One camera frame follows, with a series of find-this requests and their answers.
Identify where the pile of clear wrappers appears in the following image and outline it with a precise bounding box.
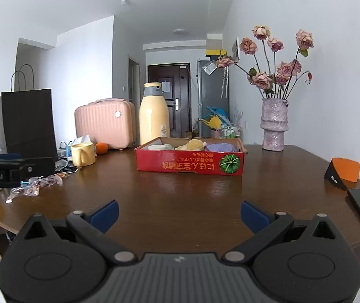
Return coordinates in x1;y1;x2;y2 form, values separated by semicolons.
6;173;64;203

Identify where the pink ribbed vase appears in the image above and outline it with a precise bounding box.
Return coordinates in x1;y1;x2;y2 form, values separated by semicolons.
260;98;289;151

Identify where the blue yellow toy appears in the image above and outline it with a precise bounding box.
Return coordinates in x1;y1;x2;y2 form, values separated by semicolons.
199;107;231;131

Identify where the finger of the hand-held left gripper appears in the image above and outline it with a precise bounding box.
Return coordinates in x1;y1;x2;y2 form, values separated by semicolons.
0;153;56;180

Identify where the white tissue pack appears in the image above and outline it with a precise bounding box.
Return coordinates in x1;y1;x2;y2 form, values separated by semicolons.
66;135;92;161

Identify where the purple soft toy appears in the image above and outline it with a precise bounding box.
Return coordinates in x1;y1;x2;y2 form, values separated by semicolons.
206;142;236;153

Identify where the dried pink rose bouquet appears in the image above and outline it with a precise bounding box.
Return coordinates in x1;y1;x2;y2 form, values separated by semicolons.
215;25;314;100

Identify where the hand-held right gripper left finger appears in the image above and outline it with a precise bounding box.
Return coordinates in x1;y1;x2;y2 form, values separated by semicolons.
16;200;138;266

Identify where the white hallway door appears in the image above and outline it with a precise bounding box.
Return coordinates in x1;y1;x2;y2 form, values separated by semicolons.
128;58;141;102

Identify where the black paper bag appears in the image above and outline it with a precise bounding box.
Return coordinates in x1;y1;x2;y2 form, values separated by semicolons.
1;64;58;165

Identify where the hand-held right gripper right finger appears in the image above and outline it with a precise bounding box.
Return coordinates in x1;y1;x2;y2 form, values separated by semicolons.
223;201;346;266

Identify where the red cardboard box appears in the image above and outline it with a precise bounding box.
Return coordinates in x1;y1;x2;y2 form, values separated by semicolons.
135;137;246;176

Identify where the cluttered storage cart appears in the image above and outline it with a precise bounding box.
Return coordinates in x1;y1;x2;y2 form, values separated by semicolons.
211;125;243;139

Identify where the grey refrigerator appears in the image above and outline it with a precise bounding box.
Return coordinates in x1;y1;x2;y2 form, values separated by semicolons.
197;57;230;138

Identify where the orange black triangular box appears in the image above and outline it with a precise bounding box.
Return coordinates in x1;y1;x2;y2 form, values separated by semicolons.
324;157;360;190

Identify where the dark brown entrance door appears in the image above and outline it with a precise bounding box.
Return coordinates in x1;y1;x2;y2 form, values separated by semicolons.
147;63;191;138

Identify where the yellow soft toy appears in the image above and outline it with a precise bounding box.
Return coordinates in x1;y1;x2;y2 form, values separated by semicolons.
176;139;207;151

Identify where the yellow mug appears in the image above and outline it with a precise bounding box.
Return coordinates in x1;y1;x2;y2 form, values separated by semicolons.
71;143;97;167

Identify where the white green soft toy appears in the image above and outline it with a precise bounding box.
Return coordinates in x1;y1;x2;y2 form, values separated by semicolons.
148;143;176;151

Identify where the yellow thermos bottle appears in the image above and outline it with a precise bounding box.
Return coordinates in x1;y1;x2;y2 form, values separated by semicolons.
139;82;170;146

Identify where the pink suitcase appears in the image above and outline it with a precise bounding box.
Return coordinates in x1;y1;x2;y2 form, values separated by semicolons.
74;98;136;150

